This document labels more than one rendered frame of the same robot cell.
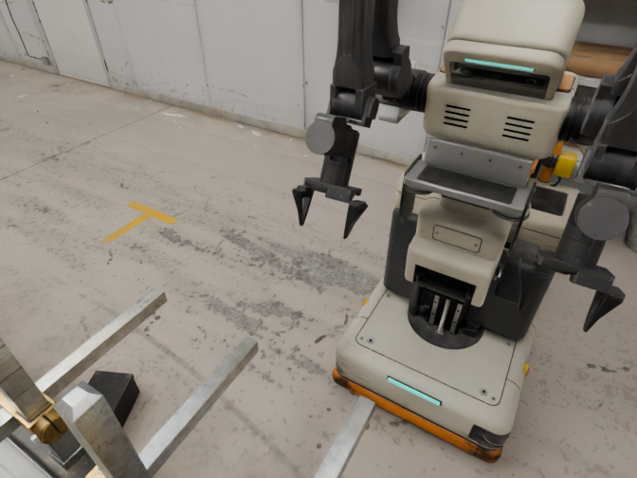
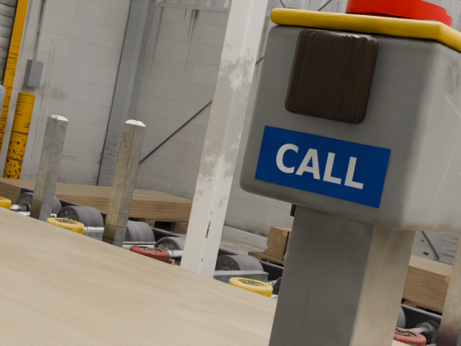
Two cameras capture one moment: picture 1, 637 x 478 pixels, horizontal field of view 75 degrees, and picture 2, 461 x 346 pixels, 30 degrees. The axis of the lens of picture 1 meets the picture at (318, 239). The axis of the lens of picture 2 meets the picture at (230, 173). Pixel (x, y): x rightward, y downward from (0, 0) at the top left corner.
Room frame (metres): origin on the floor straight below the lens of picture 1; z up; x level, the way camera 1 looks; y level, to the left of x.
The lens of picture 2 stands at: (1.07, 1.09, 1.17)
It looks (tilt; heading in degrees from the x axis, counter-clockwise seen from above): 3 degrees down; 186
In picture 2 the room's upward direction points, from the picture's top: 11 degrees clockwise
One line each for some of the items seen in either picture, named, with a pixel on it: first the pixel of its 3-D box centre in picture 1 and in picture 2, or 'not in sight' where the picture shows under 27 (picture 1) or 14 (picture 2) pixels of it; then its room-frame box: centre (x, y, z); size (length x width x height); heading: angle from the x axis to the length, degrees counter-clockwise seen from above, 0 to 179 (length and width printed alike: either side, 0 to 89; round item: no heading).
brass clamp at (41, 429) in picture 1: (32, 409); not in sight; (0.37, 0.48, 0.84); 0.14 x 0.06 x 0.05; 59
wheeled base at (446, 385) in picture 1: (439, 339); not in sight; (1.05, -0.48, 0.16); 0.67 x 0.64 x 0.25; 149
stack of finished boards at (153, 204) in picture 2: not in sight; (105, 200); (-7.18, -0.97, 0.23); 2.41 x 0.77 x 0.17; 151
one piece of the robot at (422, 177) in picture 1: (465, 194); not in sight; (0.80, -0.33, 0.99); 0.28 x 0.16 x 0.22; 59
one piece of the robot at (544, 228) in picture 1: (469, 242); not in sight; (1.13, -0.53, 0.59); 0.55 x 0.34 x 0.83; 59
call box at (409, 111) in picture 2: not in sight; (374, 131); (0.74, 1.10, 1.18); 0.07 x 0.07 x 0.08; 59
